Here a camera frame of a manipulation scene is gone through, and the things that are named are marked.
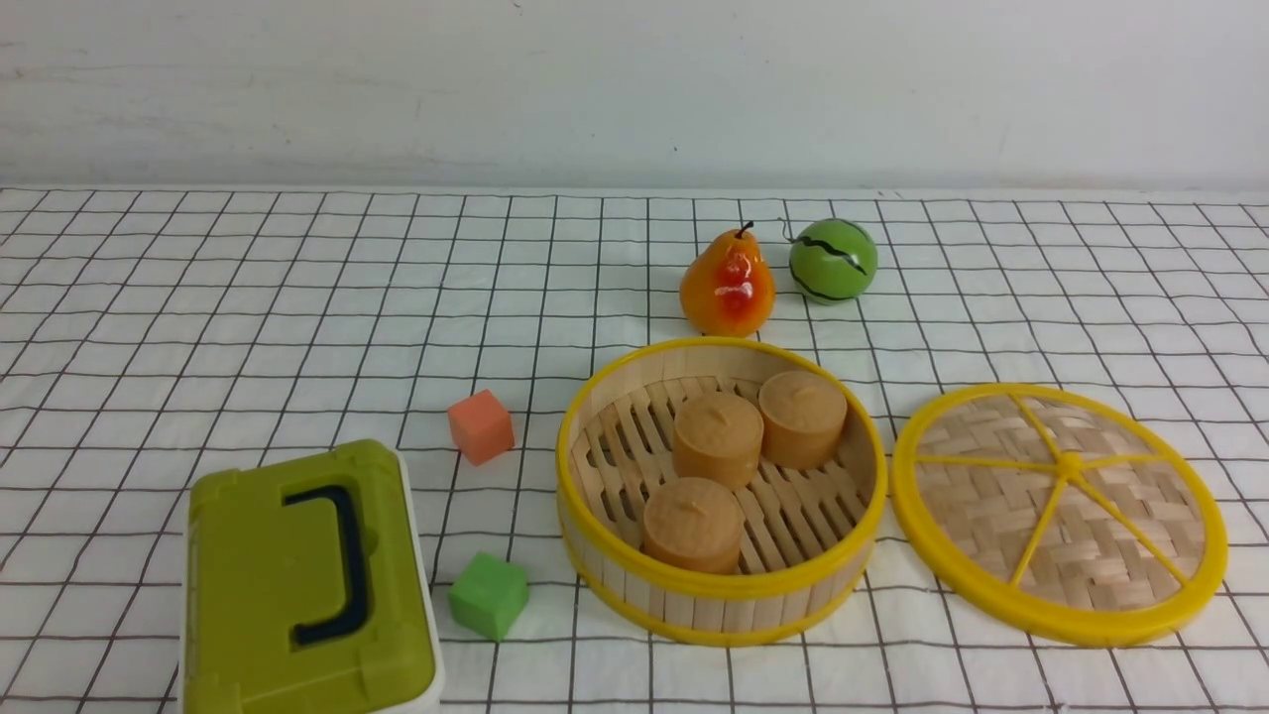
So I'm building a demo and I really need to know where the yellow-rimmed woven steamer lid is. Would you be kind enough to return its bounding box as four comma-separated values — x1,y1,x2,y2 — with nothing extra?
891,384,1228,648

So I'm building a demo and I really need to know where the bamboo steamer basket yellow rim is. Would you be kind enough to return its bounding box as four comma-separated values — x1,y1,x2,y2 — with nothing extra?
555,337,888,648

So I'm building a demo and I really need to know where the orange yellow toy pear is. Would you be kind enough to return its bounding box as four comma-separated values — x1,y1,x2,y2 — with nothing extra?
679,221,777,339

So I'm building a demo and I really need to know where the middle tan toy bun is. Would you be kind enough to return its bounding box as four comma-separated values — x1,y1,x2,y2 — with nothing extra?
671,392,764,491

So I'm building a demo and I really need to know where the tan toy bun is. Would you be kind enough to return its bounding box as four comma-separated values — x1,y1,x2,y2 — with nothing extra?
758,370,849,471
640,476,745,574
671,392,764,491

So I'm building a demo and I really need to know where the orange foam cube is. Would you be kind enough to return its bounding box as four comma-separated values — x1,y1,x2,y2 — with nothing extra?
447,389,516,465

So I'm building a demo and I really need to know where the front tan toy bun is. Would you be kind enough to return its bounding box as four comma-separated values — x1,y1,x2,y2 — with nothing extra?
640,476,745,574

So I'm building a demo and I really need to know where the back tan toy bun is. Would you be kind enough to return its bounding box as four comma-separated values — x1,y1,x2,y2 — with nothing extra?
758,370,849,471

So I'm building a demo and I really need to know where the white black-grid tablecloth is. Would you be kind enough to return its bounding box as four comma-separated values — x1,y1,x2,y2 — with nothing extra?
1,186,1268,713

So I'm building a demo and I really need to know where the green toy watermelon ball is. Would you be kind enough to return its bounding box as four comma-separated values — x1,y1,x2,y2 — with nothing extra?
789,218,878,304

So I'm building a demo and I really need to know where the green foam cube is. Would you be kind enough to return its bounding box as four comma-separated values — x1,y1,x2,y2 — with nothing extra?
448,550,529,642

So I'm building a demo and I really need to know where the olive green lidded box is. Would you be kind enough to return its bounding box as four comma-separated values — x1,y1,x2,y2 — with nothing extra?
178,439,445,713

